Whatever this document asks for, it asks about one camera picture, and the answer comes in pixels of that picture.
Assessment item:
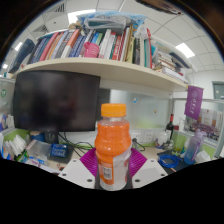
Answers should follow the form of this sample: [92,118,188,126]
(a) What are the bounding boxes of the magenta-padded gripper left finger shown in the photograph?
[59,147,101,190]

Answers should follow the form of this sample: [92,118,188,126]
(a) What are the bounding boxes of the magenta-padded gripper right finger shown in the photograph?
[126,146,168,190]

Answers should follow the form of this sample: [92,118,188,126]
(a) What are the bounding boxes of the orange drink bottle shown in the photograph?
[94,102,133,192]

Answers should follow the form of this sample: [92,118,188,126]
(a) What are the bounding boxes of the translucent purple water bottle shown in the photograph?
[183,129,205,165]

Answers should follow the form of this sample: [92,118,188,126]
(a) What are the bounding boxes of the small blue box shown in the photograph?
[49,143,69,158]

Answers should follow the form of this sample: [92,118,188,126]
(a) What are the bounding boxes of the dark wine bottle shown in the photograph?
[165,113,176,141]

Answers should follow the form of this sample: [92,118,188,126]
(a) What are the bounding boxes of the stack of white napkins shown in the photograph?
[8,134,28,158]

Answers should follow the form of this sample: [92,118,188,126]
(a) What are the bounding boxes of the black computer monitor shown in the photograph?
[13,69,102,144]

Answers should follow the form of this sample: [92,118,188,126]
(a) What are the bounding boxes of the purple hanging banner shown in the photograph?
[183,85,204,121]

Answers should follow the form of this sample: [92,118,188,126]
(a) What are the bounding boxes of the frosted partition panel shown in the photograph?
[0,77,16,133]

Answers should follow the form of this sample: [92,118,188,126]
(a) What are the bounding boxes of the navy blue box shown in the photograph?
[8,38,36,74]

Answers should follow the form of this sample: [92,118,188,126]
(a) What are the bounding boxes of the coiled blue cable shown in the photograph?
[157,153,181,169]

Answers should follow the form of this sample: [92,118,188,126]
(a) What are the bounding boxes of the black cables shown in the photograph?
[58,131,96,158]

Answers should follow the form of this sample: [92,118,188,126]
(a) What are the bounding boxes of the wall shelf with books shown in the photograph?
[8,9,198,94]

